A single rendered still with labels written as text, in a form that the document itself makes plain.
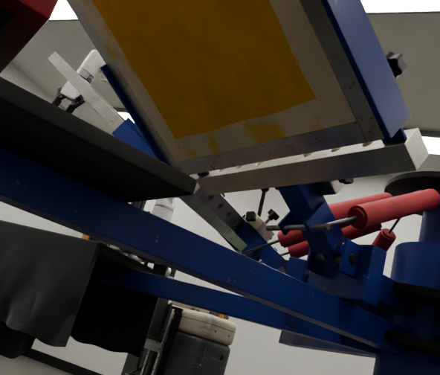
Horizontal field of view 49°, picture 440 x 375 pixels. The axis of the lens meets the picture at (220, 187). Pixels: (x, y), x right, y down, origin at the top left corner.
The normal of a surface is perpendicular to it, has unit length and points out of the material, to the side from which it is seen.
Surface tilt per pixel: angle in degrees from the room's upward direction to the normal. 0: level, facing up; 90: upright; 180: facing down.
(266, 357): 90
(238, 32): 148
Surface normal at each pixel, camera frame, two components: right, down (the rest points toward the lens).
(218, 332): 0.75, 0.01
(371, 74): 0.60, -0.08
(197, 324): -0.60, -0.41
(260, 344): -0.35, -0.39
